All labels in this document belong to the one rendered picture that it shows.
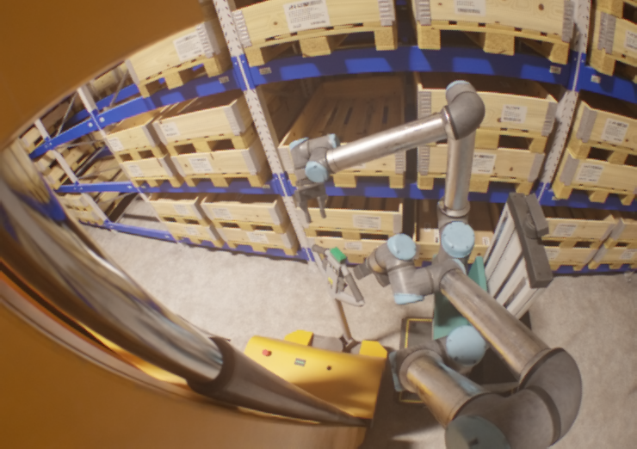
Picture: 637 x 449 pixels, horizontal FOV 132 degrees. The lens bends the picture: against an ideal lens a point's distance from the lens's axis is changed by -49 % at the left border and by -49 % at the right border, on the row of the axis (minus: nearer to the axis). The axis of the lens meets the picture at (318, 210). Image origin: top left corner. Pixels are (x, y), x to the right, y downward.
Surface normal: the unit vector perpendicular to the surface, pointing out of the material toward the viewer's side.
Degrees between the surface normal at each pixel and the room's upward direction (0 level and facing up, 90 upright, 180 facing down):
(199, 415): 90
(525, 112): 90
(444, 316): 0
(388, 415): 0
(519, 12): 90
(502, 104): 90
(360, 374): 0
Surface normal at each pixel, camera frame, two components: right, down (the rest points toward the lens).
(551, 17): -0.25, 0.71
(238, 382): 0.88, 0.18
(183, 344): 0.98, -0.10
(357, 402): -0.19, -0.70
